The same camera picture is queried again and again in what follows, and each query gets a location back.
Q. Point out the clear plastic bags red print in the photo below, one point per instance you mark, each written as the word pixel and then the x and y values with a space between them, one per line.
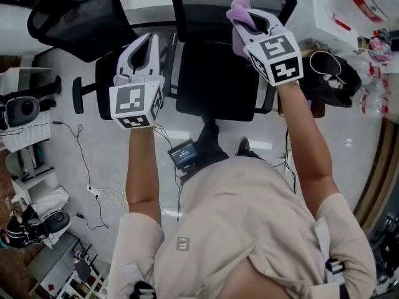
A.
pixel 375 89

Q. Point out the pink mesh pouch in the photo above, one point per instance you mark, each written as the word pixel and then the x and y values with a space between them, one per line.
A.
pixel 380 45

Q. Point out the black bag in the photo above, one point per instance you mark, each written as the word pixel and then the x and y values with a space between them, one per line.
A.
pixel 327 86

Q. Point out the white open shelf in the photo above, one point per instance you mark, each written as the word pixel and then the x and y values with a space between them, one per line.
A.
pixel 34 185

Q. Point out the white drawer cabinet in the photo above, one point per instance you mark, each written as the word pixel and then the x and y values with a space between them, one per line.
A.
pixel 28 135

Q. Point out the brown wooden panel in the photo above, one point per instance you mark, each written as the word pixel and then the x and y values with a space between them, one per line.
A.
pixel 377 173

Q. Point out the person's black trousers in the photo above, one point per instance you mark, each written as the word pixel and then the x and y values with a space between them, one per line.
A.
pixel 212 142

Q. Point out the person's beige shirt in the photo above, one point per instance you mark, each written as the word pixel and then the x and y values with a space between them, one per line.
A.
pixel 243 223

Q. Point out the person's right black shoe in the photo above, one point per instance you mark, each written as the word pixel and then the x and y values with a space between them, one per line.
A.
pixel 243 146

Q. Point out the black router with antennas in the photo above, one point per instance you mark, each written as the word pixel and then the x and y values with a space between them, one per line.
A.
pixel 82 266

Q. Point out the person's left forearm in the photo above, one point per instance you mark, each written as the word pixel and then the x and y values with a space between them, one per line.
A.
pixel 141 167

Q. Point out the person's right forearm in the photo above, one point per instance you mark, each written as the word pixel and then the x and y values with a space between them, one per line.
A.
pixel 302 129

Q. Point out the white power strip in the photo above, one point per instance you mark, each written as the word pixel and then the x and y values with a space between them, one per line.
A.
pixel 93 191

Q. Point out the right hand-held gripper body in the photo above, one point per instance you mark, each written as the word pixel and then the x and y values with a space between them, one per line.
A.
pixel 277 50

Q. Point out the white cloth bag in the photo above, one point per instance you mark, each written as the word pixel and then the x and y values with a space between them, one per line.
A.
pixel 53 199

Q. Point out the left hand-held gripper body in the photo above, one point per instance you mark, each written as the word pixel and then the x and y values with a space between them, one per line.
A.
pixel 131 100

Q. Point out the purple cloth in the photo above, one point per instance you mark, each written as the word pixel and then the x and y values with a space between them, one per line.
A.
pixel 238 11

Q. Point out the brown wooden stool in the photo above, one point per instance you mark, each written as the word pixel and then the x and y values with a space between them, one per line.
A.
pixel 318 108

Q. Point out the black office chair with headrest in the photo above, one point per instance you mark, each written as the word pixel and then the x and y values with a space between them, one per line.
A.
pixel 78 20

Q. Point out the black mesh office chair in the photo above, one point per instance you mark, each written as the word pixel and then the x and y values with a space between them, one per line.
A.
pixel 202 8

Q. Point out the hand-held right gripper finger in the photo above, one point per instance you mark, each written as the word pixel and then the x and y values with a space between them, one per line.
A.
pixel 246 37
pixel 271 19

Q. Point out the small black screen device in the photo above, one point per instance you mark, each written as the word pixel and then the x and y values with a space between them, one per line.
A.
pixel 184 154

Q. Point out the round grey fan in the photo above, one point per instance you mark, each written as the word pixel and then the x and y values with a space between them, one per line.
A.
pixel 23 111
pixel 57 221

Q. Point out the black chair armrest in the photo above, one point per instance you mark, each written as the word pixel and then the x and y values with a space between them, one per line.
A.
pixel 174 67
pixel 265 98

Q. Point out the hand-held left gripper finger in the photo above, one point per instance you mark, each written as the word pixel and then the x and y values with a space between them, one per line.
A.
pixel 123 61
pixel 156 58

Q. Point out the white vented box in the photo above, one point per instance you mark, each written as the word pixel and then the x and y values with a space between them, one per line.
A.
pixel 125 2

